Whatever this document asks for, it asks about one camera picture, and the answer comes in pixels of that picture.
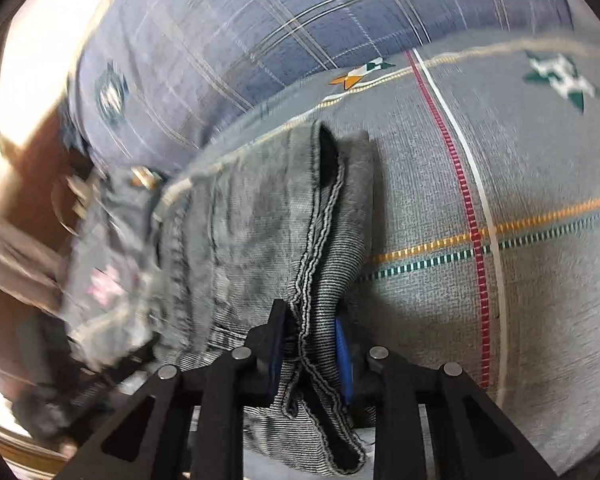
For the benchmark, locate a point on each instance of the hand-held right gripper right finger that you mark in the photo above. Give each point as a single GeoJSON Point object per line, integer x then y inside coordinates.
{"type": "Point", "coordinates": [343, 360]}

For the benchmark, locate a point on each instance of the grey patterned bed sheet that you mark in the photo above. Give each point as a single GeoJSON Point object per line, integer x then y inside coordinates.
{"type": "Point", "coordinates": [530, 310]}

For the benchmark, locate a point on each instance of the grey denim pants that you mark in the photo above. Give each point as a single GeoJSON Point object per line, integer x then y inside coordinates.
{"type": "Point", "coordinates": [250, 240]}

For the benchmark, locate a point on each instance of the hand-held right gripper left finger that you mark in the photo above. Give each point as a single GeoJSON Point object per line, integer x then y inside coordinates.
{"type": "Point", "coordinates": [276, 355]}

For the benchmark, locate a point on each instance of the blue plaid quilt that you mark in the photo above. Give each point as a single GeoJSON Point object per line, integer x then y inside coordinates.
{"type": "Point", "coordinates": [280, 25]}

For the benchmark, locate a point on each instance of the brown wooden headboard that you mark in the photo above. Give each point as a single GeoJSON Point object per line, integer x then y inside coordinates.
{"type": "Point", "coordinates": [25, 195]}

